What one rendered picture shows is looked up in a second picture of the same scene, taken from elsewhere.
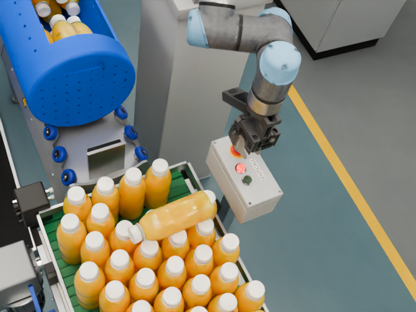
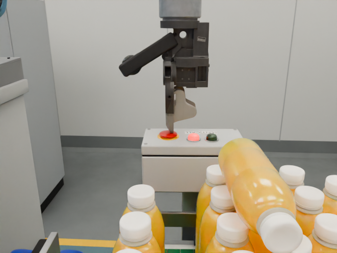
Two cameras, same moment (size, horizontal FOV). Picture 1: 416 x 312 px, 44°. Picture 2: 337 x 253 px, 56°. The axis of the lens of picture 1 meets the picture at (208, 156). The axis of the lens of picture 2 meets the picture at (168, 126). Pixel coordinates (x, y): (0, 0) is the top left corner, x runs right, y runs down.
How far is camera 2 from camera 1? 98 cm
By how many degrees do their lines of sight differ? 52
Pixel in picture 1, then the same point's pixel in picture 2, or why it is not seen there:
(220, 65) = (18, 186)
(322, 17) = not seen: hidden behind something
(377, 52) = (69, 185)
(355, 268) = not seen: outside the picture
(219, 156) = (166, 147)
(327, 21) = not seen: hidden behind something
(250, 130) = (190, 57)
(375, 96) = (97, 201)
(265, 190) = (230, 134)
